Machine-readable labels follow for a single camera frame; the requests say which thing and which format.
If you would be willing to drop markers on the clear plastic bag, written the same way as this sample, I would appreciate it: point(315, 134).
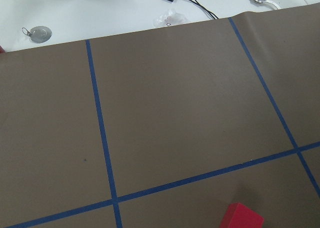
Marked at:
point(170, 18)

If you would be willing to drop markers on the round metal disc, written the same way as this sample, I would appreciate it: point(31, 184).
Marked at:
point(38, 34)

